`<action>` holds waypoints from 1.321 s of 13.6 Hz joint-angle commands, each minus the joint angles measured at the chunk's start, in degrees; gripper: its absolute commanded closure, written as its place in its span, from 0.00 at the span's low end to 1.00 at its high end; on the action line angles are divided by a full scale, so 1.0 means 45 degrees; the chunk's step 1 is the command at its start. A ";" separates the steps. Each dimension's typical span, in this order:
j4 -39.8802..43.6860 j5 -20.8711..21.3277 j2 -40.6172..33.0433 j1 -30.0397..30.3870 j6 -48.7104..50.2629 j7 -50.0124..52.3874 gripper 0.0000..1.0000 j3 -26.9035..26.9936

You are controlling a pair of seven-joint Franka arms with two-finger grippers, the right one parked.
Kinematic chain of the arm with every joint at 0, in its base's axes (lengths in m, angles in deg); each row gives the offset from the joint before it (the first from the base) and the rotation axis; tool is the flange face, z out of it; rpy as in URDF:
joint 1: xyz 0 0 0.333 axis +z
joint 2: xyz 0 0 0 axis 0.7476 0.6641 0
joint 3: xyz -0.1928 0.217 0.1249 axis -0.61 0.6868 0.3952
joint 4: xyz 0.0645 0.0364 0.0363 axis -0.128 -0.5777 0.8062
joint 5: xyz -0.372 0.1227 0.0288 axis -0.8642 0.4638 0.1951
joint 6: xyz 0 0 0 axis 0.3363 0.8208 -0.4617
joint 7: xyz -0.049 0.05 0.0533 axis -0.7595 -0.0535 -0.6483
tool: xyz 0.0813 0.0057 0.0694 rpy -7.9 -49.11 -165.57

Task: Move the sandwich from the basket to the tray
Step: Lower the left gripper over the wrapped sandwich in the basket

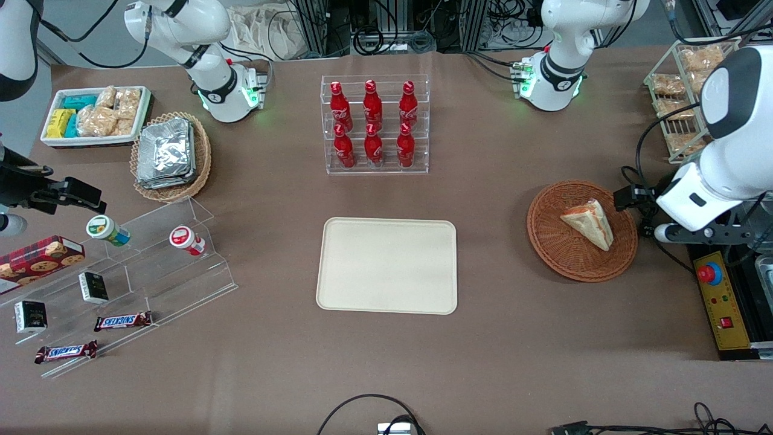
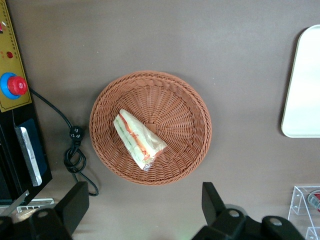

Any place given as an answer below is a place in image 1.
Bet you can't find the small steel food pan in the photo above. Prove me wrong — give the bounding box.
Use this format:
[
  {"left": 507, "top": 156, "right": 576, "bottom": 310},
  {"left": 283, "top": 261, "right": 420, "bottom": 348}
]
[{"left": 754, "top": 254, "right": 773, "bottom": 346}]

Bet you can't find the black cable with connector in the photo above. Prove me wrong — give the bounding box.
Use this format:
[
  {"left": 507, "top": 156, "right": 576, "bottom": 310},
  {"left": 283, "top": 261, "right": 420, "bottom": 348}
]
[{"left": 548, "top": 401, "right": 773, "bottom": 435}]

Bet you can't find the white rectangular snack bin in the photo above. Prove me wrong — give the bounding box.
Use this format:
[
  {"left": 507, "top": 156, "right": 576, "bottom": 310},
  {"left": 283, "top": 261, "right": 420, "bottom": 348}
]
[{"left": 40, "top": 86, "right": 152, "bottom": 148}]

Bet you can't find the red lidded cup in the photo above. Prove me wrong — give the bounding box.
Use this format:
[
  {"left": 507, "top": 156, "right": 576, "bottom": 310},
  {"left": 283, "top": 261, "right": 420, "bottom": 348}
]
[{"left": 169, "top": 225, "right": 207, "bottom": 257}]

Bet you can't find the triangular sandwich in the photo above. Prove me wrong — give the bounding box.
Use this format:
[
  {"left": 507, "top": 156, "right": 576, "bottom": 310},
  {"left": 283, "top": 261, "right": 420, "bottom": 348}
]
[{"left": 560, "top": 199, "right": 615, "bottom": 252}]

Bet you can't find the grey coiled cable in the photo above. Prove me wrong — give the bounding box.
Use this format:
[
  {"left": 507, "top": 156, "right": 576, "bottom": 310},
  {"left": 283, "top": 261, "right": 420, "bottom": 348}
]
[{"left": 403, "top": 30, "right": 437, "bottom": 53}]

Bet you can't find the white wire rack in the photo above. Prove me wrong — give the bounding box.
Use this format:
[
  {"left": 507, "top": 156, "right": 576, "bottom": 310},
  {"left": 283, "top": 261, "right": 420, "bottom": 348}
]
[{"left": 643, "top": 37, "right": 745, "bottom": 164}]

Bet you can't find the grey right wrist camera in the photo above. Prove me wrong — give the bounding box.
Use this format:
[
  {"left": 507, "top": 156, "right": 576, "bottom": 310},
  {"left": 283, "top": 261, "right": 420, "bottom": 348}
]
[{"left": 0, "top": 212, "right": 28, "bottom": 237}]

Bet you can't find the beige cloth bag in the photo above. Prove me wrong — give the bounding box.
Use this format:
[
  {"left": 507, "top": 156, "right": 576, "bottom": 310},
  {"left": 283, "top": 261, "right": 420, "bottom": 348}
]
[{"left": 228, "top": 4, "right": 309, "bottom": 62}]

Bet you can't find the clear acrylic bottle rack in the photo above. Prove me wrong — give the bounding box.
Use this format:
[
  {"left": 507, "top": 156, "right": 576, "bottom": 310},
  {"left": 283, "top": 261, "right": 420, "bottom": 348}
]
[{"left": 321, "top": 75, "right": 430, "bottom": 176}]

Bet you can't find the black coiled cable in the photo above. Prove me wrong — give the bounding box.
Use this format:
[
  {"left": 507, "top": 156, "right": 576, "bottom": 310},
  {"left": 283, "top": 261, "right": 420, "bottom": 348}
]
[{"left": 351, "top": 25, "right": 385, "bottom": 56}]

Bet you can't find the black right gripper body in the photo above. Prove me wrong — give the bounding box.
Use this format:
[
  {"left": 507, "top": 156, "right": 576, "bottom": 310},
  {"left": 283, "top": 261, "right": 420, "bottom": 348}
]
[{"left": 0, "top": 147, "right": 68, "bottom": 213}]

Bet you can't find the clear acrylic tiered shelf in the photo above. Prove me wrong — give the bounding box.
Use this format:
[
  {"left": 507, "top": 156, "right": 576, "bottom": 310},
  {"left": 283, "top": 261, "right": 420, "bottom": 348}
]
[{"left": 0, "top": 196, "right": 239, "bottom": 379}]

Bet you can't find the aluminium frame post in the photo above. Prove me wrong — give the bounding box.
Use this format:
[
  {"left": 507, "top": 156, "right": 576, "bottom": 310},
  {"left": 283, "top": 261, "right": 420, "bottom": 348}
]
[
  {"left": 292, "top": 0, "right": 330, "bottom": 57},
  {"left": 459, "top": 0, "right": 490, "bottom": 53}
]

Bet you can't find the round brown wicker basket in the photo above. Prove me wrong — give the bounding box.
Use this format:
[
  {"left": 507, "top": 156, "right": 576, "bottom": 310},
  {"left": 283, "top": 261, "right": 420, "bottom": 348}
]
[{"left": 527, "top": 180, "right": 639, "bottom": 283}]

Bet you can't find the brown Snickers bar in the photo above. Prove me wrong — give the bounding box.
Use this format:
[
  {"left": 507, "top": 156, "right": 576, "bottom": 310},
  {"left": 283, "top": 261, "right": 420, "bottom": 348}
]
[
  {"left": 34, "top": 340, "right": 99, "bottom": 365},
  {"left": 94, "top": 311, "right": 153, "bottom": 333}
]

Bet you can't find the red tartan cookie box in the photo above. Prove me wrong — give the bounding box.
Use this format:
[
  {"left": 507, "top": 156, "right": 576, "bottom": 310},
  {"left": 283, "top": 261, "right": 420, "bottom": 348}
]
[{"left": 0, "top": 235, "right": 86, "bottom": 295}]

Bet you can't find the stack of foil trays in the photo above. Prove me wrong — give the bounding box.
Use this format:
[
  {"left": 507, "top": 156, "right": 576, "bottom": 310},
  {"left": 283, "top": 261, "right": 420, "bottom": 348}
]
[{"left": 135, "top": 117, "right": 197, "bottom": 190}]

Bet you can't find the yellow control box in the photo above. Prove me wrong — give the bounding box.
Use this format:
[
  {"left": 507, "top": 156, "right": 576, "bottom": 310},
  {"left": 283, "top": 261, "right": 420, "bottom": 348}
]
[{"left": 693, "top": 250, "right": 753, "bottom": 352}]

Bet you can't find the red cola bottle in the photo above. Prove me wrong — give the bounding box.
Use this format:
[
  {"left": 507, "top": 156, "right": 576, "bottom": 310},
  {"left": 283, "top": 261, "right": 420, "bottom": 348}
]
[
  {"left": 330, "top": 82, "right": 353, "bottom": 131},
  {"left": 363, "top": 80, "right": 383, "bottom": 129},
  {"left": 333, "top": 124, "right": 356, "bottom": 169},
  {"left": 364, "top": 123, "right": 384, "bottom": 169},
  {"left": 399, "top": 80, "right": 419, "bottom": 128},
  {"left": 396, "top": 123, "right": 416, "bottom": 169}
]

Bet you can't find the beige plastic tray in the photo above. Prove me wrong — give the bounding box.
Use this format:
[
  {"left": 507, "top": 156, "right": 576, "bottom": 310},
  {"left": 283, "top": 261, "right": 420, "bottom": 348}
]
[{"left": 316, "top": 217, "right": 459, "bottom": 315}]

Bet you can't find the green lidded cup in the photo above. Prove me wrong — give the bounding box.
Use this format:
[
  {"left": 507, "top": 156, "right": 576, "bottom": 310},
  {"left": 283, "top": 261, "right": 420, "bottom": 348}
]
[{"left": 86, "top": 214, "right": 131, "bottom": 248}]

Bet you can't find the oval tan wicker basket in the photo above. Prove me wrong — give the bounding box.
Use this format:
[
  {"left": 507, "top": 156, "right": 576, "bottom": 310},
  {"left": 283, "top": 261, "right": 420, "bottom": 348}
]
[{"left": 130, "top": 111, "right": 213, "bottom": 203}]

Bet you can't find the black appliance housing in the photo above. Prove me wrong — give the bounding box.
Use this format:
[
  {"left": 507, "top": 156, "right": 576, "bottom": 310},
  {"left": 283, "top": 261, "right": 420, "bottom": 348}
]
[{"left": 687, "top": 240, "right": 773, "bottom": 361}]

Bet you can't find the yellow snack packet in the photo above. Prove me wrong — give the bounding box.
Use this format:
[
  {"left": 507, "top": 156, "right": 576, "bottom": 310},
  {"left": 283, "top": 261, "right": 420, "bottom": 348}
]
[{"left": 47, "top": 109, "right": 77, "bottom": 139}]

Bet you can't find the black looped cable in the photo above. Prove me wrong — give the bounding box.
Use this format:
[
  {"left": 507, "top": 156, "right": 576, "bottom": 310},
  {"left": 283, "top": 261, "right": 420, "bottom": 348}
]
[{"left": 316, "top": 393, "right": 426, "bottom": 435}]

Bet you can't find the small black box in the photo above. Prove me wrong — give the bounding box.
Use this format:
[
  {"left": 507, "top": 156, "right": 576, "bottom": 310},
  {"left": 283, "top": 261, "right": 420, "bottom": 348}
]
[
  {"left": 14, "top": 300, "right": 48, "bottom": 335},
  {"left": 79, "top": 271, "right": 110, "bottom": 305}
]

